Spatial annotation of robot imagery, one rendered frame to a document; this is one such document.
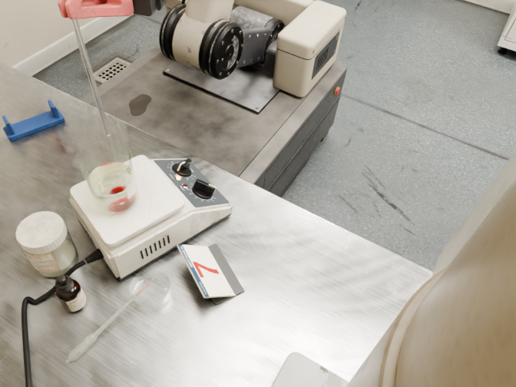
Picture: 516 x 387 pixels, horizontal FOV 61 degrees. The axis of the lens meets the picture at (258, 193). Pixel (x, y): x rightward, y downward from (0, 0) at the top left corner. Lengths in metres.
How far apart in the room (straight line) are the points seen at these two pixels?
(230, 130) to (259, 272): 0.82
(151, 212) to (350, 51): 2.08
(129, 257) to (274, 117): 0.95
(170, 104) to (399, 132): 1.08
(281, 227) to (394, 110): 1.60
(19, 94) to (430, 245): 1.38
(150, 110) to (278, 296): 0.99
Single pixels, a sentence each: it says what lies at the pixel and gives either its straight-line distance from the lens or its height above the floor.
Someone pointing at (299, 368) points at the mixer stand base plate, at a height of 0.76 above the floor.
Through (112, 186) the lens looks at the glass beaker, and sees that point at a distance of 0.56.
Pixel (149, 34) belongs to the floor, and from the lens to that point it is 2.61.
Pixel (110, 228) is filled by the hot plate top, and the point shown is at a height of 0.84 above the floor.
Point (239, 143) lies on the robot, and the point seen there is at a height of 0.37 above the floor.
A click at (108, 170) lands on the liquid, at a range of 0.61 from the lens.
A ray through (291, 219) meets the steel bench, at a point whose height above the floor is 0.75.
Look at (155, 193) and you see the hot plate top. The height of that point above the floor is 0.84.
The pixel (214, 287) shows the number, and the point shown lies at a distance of 0.60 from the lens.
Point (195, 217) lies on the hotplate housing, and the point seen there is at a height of 0.80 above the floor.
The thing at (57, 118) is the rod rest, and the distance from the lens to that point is 0.89.
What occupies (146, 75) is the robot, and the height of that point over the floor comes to 0.36.
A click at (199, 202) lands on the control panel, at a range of 0.64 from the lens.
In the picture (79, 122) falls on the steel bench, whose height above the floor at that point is 0.75.
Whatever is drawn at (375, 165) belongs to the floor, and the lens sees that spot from 1.91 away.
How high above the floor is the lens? 1.31
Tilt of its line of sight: 50 degrees down
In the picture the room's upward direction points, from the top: 6 degrees clockwise
